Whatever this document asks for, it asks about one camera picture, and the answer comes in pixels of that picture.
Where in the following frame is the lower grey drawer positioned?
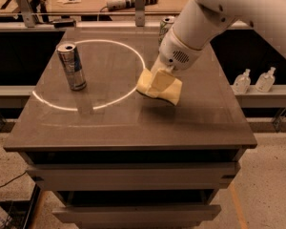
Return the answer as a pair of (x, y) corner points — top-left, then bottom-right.
(52, 205), (221, 228)

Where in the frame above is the upper grey drawer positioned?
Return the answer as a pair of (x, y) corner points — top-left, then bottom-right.
(28, 162), (240, 191)

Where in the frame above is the yellow sponge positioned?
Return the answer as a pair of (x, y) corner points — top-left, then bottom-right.
(136, 69), (182, 105)

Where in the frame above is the metal bracket left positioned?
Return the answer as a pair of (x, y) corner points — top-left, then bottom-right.
(15, 0), (36, 28)

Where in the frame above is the clear sanitizer bottle right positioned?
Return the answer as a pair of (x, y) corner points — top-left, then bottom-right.
(255, 67), (276, 93)

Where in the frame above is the silver blue redbull can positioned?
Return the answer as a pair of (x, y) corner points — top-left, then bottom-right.
(56, 42), (87, 91)

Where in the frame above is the grey drawer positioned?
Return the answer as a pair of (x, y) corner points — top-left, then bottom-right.
(28, 162), (240, 191)
(52, 205), (221, 228)

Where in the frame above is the clear sanitizer bottle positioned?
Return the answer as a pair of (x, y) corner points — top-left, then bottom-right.
(255, 67), (276, 93)
(233, 69), (251, 94)

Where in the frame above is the clear sanitizer bottle left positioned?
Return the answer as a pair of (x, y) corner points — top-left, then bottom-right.
(233, 69), (251, 94)

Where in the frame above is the black floor cable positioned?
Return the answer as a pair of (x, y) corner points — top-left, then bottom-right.
(0, 171), (28, 193)

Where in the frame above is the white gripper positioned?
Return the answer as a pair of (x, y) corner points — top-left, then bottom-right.
(146, 29), (202, 97)

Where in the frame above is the metal bracket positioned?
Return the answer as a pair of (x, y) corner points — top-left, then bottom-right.
(135, 0), (145, 27)
(15, 0), (36, 28)

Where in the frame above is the metal bracket centre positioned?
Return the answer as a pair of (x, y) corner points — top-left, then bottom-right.
(135, 0), (145, 27)

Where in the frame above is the black floor crate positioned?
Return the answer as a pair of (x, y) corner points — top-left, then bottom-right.
(0, 185), (40, 229)

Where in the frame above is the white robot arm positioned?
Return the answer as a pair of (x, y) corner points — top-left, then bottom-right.
(136, 0), (286, 101)

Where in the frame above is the white green soda can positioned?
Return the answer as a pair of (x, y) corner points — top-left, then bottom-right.
(158, 16), (175, 44)

